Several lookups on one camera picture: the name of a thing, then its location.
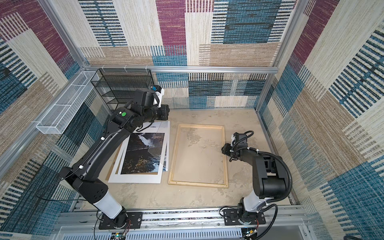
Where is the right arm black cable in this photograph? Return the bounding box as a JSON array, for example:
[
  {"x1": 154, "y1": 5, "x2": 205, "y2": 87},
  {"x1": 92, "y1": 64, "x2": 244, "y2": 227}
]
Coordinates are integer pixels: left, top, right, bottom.
[{"x1": 218, "y1": 130, "x2": 293, "y2": 240}]

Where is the aluminium front rail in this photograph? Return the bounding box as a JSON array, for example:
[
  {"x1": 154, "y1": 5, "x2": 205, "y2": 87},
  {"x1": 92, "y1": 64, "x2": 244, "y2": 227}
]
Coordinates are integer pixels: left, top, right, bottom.
[{"x1": 50, "y1": 205, "x2": 310, "y2": 240}]

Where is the clear acrylic sheet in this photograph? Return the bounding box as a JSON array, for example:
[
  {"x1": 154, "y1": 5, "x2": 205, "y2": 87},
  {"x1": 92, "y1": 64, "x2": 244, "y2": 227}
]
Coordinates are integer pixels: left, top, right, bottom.
[{"x1": 162, "y1": 88, "x2": 190, "y2": 111}]

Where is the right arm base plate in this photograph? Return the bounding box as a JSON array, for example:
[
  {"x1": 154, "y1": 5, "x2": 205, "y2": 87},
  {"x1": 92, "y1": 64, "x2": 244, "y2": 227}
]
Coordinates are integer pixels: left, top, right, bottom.
[{"x1": 219, "y1": 207, "x2": 266, "y2": 226}]

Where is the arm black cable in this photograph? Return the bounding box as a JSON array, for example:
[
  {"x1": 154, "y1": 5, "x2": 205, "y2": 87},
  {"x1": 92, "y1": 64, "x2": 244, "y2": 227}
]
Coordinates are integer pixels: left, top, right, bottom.
[
  {"x1": 218, "y1": 130, "x2": 293, "y2": 240},
  {"x1": 35, "y1": 167, "x2": 133, "y2": 240}
]

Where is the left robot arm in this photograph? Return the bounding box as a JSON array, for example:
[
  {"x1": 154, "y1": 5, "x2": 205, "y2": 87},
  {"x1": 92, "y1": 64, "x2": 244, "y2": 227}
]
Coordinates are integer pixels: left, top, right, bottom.
[{"x1": 60, "y1": 85, "x2": 170, "y2": 229}]

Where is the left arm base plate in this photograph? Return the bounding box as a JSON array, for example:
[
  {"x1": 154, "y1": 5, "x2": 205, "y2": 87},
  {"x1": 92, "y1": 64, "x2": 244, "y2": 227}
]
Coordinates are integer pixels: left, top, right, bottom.
[{"x1": 98, "y1": 211, "x2": 143, "y2": 230}]

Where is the black wire shelf rack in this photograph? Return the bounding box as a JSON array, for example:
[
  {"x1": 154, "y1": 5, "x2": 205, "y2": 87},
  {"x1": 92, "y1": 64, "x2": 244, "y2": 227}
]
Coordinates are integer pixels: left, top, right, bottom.
[{"x1": 91, "y1": 68, "x2": 157, "y2": 111}]

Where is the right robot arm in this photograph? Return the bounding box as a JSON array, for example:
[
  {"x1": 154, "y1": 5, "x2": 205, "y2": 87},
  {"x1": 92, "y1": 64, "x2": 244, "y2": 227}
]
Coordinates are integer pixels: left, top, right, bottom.
[{"x1": 222, "y1": 131, "x2": 293, "y2": 225}]

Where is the waterfall photo with white border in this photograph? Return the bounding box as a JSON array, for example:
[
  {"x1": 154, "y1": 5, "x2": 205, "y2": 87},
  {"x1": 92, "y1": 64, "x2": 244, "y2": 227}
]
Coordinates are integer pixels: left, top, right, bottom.
[{"x1": 108, "y1": 123, "x2": 168, "y2": 184}]

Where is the brown cardboard backing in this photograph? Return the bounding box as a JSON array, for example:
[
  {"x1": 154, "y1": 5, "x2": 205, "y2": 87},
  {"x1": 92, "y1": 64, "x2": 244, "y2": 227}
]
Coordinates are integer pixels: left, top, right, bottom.
[{"x1": 106, "y1": 150, "x2": 121, "y2": 181}]

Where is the wooden picture frame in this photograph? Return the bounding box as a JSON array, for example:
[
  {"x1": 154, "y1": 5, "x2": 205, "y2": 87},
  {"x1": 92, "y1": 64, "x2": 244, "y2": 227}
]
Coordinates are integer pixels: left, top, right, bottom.
[{"x1": 168, "y1": 124, "x2": 229, "y2": 188}]

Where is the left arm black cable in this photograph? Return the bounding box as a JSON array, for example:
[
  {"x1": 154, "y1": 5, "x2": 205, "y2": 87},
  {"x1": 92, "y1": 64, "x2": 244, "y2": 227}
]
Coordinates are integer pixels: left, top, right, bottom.
[{"x1": 35, "y1": 167, "x2": 133, "y2": 240}]

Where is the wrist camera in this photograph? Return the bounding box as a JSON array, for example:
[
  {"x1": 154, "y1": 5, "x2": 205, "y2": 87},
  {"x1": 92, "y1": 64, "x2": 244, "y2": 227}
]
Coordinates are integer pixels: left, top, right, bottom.
[
  {"x1": 150, "y1": 85, "x2": 165, "y2": 108},
  {"x1": 231, "y1": 133, "x2": 240, "y2": 146}
]

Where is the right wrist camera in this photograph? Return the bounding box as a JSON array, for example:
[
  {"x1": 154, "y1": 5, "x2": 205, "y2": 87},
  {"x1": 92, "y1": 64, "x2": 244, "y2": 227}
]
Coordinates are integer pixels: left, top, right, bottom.
[{"x1": 231, "y1": 133, "x2": 240, "y2": 146}]

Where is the white mesh wall basket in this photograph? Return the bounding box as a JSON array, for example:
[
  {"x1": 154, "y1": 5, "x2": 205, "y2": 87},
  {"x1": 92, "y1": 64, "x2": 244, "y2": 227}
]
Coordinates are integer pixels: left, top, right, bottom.
[{"x1": 36, "y1": 71, "x2": 96, "y2": 135}]

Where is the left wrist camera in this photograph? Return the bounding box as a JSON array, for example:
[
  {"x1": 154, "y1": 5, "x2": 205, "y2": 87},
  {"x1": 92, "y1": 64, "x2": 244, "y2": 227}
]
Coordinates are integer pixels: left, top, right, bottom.
[{"x1": 150, "y1": 85, "x2": 165, "y2": 108}]

